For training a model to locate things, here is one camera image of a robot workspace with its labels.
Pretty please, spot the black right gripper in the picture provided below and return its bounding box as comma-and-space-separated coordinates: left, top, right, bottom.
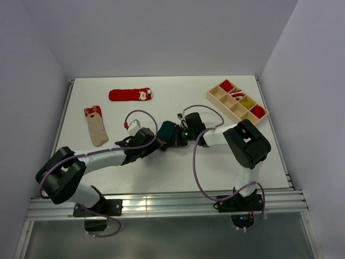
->
166, 124, 196, 147

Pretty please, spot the dark green reindeer sock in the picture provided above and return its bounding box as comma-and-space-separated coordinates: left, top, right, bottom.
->
157, 121, 176, 148

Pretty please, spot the red reindeer sock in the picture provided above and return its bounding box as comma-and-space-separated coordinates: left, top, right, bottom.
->
251, 105, 266, 119

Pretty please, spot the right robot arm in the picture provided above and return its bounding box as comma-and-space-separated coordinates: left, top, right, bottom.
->
157, 112, 271, 210

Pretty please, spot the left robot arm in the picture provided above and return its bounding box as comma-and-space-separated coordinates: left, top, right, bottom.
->
35, 127, 160, 215

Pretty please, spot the red santa sock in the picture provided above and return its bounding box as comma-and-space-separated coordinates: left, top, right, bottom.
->
108, 87, 153, 101

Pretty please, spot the wooden compartment tray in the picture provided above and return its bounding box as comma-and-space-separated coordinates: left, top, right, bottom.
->
206, 79, 269, 125

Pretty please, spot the beige reindeer sock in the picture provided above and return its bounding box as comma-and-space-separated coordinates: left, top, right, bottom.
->
84, 105, 109, 147

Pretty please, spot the rolled red sock in tray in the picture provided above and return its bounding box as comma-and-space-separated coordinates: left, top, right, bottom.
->
219, 80, 234, 92

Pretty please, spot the rolled striped sock in tray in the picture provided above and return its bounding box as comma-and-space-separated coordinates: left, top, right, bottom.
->
230, 90, 245, 101

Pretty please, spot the rolled yellow sock in tray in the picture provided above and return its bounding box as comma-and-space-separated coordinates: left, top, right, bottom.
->
239, 99, 256, 110

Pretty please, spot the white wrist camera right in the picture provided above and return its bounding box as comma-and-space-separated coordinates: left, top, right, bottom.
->
177, 112, 188, 128

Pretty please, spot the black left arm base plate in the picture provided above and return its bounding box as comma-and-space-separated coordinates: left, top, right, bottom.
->
73, 199, 122, 217

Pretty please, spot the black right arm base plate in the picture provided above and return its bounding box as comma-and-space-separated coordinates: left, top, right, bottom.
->
213, 191, 265, 213

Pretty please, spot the black box under frame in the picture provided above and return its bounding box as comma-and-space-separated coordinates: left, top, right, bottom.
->
84, 220, 108, 233

